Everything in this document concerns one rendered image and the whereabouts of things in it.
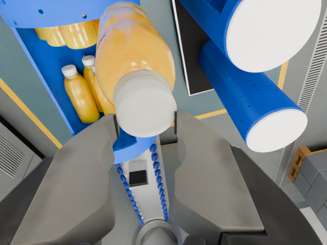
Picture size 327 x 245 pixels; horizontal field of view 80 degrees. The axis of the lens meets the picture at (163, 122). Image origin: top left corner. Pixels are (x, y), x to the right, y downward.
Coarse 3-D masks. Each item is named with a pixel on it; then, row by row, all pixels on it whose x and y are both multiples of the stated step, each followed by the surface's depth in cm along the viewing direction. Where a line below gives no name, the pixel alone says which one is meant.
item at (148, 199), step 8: (160, 144) 116; (144, 152) 106; (160, 152) 118; (136, 160) 110; (160, 160) 119; (128, 168) 114; (152, 168) 117; (152, 176) 123; (152, 184) 129; (136, 192) 133; (144, 192) 134; (152, 192) 136; (136, 200) 140; (144, 200) 142; (152, 200) 143; (160, 200) 145; (168, 200) 164; (144, 208) 150; (152, 208) 152; (160, 208) 153; (168, 208) 167; (144, 216) 160; (152, 216) 162; (160, 216) 164
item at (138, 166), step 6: (132, 162) 110; (138, 162) 110; (144, 162) 109; (132, 168) 107; (138, 168) 107; (144, 168) 106; (132, 174) 102; (138, 174) 102; (144, 174) 102; (132, 180) 100; (138, 180) 99; (144, 180) 99; (132, 186) 99; (138, 186) 99; (144, 186) 100
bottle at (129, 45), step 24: (120, 24) 16; (144, 24) 16; (96, 48) 17; (120, 48) 14; (144, 48) 14; (168, 48) 16; (96, 72) 15; (120, 72) 13; (144, 72) 13; (168, 72) 14
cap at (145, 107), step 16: (144, 80) 12; (160, 80) 13; (128, 96) 11; (144, 96) 11; (160, 96) 12; (128, 112) 12; (144, 112) 12; (160, 112) 12; (128, 128) 13; (144, 128) 13; (160, 128) 13
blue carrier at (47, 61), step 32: (0, 0) 32; (32, 0) 31; (64, 0) 31; (96, 0) 33; (128, 0) 38; (32, 32) 49; (32, 64) 47; (64, 64) 60; (64, 96) 61; (128, 160) 61
